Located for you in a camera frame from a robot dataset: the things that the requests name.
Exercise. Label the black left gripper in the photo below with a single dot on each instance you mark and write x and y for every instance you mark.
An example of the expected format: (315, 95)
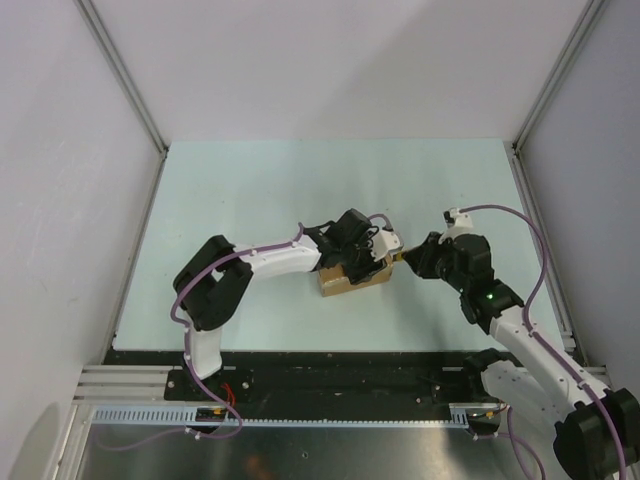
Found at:
(368, 266)

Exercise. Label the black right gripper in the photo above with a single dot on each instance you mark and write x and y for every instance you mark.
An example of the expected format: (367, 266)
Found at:
(420, 258)

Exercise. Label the brown cardboard express box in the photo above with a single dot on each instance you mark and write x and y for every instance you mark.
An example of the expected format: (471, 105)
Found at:
(333, 281)

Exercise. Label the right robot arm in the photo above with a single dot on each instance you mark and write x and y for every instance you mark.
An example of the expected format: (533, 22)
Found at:
(595, 429)

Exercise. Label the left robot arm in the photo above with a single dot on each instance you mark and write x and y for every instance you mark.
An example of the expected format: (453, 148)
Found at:
(210, 287)

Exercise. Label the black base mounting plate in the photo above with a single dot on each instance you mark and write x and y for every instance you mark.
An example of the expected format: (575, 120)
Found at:
(329, 386)

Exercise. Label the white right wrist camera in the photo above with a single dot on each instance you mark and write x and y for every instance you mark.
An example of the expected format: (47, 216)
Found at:
(458, 223)

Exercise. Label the right aluminium frame post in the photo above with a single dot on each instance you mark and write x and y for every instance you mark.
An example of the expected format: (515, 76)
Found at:
(575, 43)

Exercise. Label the aluminium frame post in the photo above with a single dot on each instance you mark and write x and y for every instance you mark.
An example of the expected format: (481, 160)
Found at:
(575, 43)
(105, 43)

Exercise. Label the aluminium front rail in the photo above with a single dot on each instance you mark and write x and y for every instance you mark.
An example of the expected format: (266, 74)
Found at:
(135, 385)

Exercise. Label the left aluminium frame post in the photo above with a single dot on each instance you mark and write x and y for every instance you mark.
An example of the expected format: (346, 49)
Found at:
(105, 43)

